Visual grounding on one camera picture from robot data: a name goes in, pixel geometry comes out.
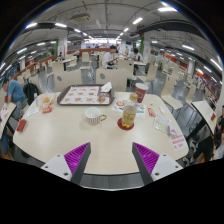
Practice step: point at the printed paper tray liner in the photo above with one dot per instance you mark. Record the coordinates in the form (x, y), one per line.
(81, 95)

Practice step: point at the white table sign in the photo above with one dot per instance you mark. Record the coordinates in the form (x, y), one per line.
(179, 142)

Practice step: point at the clear bottle with yellow cap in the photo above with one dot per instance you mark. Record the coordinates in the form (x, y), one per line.
(129, 115)

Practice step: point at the clear plastic bag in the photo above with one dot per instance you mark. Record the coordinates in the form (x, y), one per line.
(162, 125)

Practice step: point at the ceiling strip lights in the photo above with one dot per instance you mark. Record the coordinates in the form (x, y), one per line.
(166, 9)

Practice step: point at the red wallet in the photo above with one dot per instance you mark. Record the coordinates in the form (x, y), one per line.
(21, 125)

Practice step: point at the white paper receipt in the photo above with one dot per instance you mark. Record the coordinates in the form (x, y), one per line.
(32, 112)

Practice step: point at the small red snack packet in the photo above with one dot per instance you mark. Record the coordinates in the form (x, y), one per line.
(47, 110)

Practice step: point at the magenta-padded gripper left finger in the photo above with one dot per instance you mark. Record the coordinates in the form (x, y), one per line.
(58, 166)

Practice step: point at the white paper napkin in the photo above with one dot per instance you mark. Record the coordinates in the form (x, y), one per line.
(106, 87)

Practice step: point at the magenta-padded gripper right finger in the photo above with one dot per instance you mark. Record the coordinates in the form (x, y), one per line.
(165, 166)

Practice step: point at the beige cafeteria chairs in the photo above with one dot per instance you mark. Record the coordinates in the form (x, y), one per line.
(111, 78)

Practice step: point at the black backpack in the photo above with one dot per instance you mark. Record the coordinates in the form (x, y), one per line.
(30, 94)

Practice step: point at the dark food tray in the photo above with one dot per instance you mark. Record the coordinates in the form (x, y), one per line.
(59, 99)

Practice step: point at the red paper cup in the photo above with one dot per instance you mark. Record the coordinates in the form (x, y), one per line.
(141, 93)

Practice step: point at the red sauce packet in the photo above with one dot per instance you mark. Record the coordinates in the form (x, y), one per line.
(151, 112)

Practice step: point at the crumpled orange food wrapper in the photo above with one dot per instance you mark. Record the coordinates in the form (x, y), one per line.
(46, 100)

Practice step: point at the white sauce packet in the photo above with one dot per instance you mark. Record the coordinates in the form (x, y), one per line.
(162, 110)

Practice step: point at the ceiling air conditioner unit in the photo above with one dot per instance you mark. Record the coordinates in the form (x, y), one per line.
(80, 17)

